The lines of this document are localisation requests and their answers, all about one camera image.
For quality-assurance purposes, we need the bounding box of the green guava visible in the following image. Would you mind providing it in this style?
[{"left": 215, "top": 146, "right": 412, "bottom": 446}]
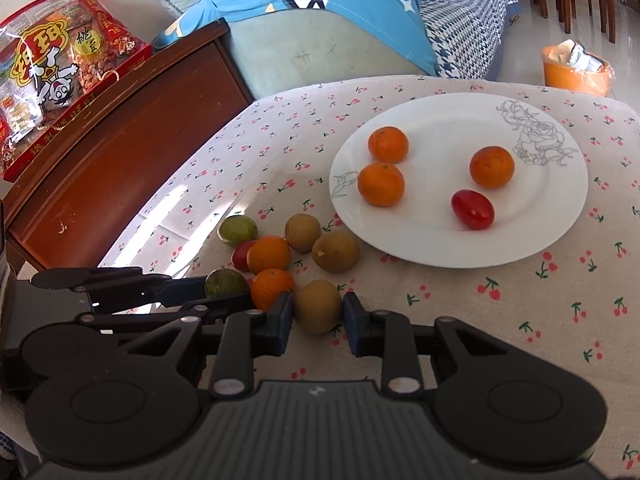
[
  {"left": 217, "top": 214, "right": 258, "bottom": 248},
  {"left": 204, "top": 269, "right": 250, "bottom": 299}
]

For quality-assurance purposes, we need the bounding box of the red cherry tomato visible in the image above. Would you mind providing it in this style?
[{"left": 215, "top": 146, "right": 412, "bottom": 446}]
[
  {"left": 450, "top": 190, "right": 495, "bottom": 231},
  {"left": 231, "top": 240, "right": 255, "bottom": 273}
]

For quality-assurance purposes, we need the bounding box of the orange tangerine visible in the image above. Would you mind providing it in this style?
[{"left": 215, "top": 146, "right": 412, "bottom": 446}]
[
  {"left": 250, "top": 269, "right": 296, "bottom": 311},
  {"left": 246, "top": 235, "right": 291, "bottom": 275},
  {"left": 469, "top": 146, "right": 515, "bottom": 190},
  {"left": 368, "top": 126, "right": 409, "bottom": 164},
  {"left": 357, "top": 162, "right": 405, "bottom": 207}
]

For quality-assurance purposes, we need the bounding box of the brown kiwi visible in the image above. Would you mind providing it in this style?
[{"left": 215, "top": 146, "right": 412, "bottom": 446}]
[
  {"left": 284, "top": 214, "right": 321, "bottom": 254},
  {"left": 294, "top": 280, "right": 342, "bottom": 335},
  {"left": 311, "top": 231, "right": 360, "bottom": 273}
]

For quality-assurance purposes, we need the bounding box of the dark red wooden cabinet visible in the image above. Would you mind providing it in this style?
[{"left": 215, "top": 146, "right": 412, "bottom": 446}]
[{"left": 3, "top": 21, "right": 253, "bottom": 271}]

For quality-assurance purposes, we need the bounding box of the cherry print tablecloth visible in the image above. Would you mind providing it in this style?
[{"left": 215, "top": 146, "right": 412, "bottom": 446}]
[{"left": 103, "top": 76, "right": 639, "bottom": 476}]

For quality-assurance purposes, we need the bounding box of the white plate with rose drawing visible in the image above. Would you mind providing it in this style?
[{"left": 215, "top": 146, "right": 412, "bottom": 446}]
[{"left": 330, "top": 92, "right": 589, "bottom": 269}]

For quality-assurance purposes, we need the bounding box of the red snack gift bag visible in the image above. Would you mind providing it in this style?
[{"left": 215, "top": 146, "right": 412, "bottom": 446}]
[{"left": 1, "top": 0, "right": 151, "bottom": 182}]

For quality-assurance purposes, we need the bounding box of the light green sofa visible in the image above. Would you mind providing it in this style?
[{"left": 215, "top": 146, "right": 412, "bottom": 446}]
[{"left": 154, "top": 0, "right": 442, "bottom": 100}]

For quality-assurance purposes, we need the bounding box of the orange smiley trash bin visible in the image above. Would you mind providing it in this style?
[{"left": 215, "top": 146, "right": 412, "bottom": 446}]
[{"left": 541, "top": 39, "right": 615, "bottom": 98}]

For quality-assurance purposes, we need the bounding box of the houndstooth sofa cover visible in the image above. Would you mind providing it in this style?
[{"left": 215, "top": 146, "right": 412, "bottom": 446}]
[{"left": 419, "top": 0, "right": 520, "bottom": 80}]

